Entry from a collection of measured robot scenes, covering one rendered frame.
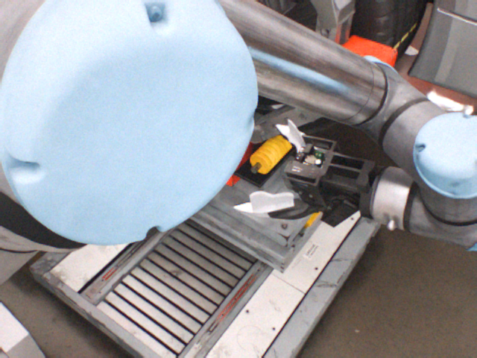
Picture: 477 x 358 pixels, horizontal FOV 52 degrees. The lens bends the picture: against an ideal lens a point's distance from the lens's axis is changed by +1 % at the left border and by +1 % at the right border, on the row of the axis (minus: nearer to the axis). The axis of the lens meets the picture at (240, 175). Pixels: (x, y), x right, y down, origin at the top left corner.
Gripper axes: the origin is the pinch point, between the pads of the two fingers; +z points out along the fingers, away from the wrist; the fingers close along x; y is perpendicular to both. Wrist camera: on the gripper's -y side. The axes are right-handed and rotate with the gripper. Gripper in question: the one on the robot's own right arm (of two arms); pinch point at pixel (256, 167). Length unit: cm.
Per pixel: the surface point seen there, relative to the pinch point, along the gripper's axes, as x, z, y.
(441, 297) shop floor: -18, -18, -101
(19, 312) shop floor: 43, 85, -52
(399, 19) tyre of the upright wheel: -40.1, -7.7, -8.4
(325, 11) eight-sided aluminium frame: -29.0, -0.4, 3.9
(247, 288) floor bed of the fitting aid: 7, 29, -71
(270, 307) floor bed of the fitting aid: 10, 20, -72
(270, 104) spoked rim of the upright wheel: -28.2, 21.3, -25.9
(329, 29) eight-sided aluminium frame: -28.1, -0.9, 0.9
